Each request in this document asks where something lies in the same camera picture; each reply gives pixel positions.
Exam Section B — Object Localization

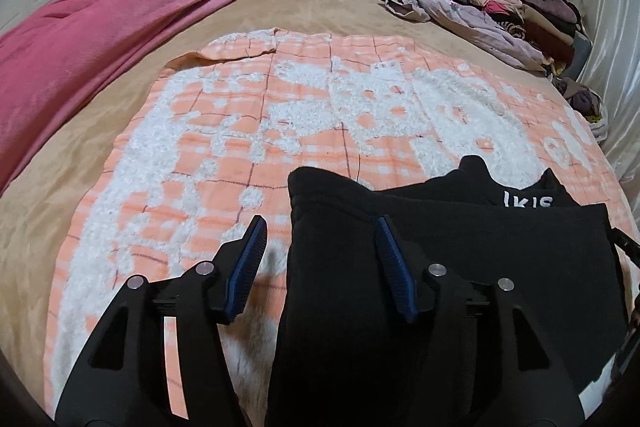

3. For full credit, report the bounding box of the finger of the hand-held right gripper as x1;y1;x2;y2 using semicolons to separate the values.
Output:
612;227;640;266
612;332;640;380

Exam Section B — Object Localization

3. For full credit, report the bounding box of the orange and white checked blanket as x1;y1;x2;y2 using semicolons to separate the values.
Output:
44;28;631;418

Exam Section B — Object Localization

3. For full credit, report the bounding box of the pile of folded clothes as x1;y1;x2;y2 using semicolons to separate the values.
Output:
422;0;586;75

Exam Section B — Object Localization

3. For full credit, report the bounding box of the lilac crumpled garment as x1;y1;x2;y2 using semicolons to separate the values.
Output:
356;0;548;72

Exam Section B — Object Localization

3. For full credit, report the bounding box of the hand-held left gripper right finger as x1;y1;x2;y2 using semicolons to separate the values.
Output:
375;215;586;427

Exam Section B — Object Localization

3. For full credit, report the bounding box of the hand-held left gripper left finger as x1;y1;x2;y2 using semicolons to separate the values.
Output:
54;214;268;427

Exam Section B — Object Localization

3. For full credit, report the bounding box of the black t-shirt with orange patches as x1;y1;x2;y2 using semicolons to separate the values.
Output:
267;155;628;427

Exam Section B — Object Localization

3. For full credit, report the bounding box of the beige bed sheet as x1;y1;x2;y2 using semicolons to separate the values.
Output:
0;0;623;408

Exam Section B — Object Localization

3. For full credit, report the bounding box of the grey storage box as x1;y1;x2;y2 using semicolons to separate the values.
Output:
570;32;594;80

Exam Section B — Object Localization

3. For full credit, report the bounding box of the pink blanket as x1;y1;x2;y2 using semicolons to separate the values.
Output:
0;0;301;195

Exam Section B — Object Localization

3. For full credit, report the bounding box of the white satin curtain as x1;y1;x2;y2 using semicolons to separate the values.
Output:
575;0;640;188

